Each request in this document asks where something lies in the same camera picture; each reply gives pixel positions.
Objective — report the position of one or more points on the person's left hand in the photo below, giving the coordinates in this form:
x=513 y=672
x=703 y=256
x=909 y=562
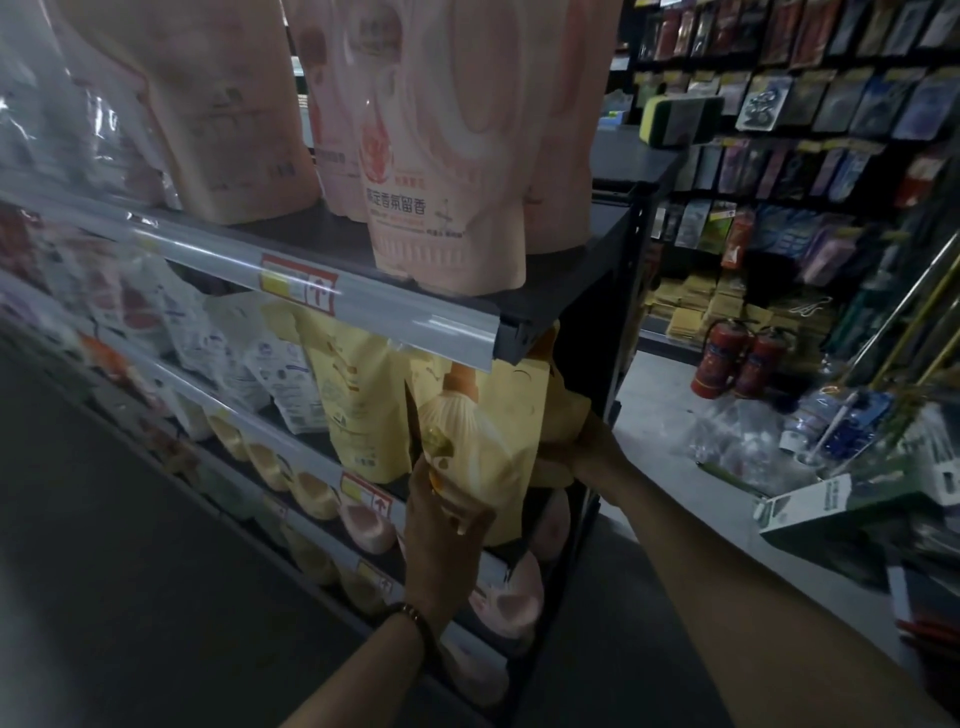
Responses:
x=447 y=555

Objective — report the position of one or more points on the person's right hand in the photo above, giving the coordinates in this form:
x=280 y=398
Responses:
x=600 y=458

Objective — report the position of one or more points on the grey metal shelf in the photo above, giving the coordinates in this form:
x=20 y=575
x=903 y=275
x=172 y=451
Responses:
x=450 y=255

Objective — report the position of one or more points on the small pink white Chaoneng pouches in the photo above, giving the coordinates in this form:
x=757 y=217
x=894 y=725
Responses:
x=105 y=293

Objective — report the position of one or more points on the person's right forearm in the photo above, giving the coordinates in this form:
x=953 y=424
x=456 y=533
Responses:
x=765 y=615

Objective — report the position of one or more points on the person's left forearm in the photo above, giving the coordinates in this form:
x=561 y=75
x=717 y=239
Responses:
x=360 y=683

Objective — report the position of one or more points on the row of pale yellow bottles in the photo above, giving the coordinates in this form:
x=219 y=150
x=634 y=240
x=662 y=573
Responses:
x=368 y=525

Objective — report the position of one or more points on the red-framed price tag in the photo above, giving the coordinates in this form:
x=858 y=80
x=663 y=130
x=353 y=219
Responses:
x=365 y=497
x=297 y=282

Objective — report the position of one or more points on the pack of clear plastic bottles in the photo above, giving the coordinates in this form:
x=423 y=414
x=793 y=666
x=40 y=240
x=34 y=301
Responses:
x=750 y=443

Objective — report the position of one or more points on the red fire extinguisher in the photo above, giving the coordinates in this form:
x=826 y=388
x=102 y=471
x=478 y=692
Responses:
x=762 y=365
x=720 y=360

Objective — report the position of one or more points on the stack of yellow cloths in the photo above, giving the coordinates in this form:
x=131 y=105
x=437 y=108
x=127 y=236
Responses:
x=720 y=308

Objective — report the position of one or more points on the green and white box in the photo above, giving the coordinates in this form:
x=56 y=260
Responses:
x=840 y=510

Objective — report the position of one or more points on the hanging mops and brooms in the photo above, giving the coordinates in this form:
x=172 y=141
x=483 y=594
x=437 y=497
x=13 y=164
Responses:
x=900 y=330

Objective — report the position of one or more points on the black and yellow box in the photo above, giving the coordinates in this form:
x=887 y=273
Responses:
x=678 y=120

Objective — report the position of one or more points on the row of pale round packs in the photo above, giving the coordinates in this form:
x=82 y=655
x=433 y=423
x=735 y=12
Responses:
x=120 y=413

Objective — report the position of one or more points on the rack of hanging blister packs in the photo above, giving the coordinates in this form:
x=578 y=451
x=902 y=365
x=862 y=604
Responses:
x=810 y=105

